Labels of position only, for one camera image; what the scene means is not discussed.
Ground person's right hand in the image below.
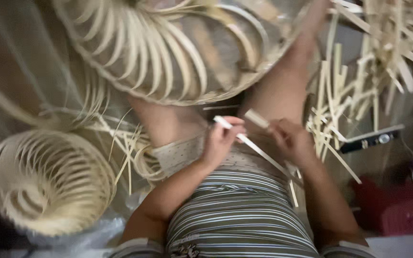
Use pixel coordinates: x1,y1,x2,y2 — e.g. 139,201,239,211
265,118,319,170

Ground person's left hand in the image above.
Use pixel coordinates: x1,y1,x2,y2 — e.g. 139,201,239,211
199,115,247,170

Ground short wide bamboo piece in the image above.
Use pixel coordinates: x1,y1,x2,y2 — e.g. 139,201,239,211
244,109,270,129

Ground long thin bamboo strip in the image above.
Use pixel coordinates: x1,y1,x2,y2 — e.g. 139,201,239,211
213,115,303,187

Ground person's right leg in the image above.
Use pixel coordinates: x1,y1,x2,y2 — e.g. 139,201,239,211
240,0,331,127

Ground person's leg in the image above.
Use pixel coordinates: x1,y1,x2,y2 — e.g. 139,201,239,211
240,0,331,127
127,95,209,148

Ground dotted pale shorts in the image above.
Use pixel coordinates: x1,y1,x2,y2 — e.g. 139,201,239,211
152,134,289,180

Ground person's left leg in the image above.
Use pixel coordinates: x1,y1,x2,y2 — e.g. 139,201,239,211
127,95,209,148

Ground striped shirt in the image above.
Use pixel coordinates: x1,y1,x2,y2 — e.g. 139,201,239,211
108,168,384,258

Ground black flat device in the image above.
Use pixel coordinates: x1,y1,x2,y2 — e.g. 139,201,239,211
339,130,401,155

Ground large unfinished bamboo basket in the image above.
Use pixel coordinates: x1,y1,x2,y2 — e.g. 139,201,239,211
50,0,322,107

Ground bundle of loose thin bamboo strips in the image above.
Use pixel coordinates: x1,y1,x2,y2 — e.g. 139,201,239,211
36,72,166,196

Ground pile of cut bamboo strips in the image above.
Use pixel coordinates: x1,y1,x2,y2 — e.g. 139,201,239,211
305,0,413,185

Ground red plastic container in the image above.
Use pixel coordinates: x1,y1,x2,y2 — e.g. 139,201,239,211
349,159,413,236

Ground white flat sheet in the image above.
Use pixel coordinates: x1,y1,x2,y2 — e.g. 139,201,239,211
367,232,413,258

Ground clear plastic bag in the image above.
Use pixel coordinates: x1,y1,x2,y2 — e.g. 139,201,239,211
25,192,150,253

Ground small round bamboo basket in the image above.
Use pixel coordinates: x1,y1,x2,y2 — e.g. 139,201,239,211
0,130,117,237

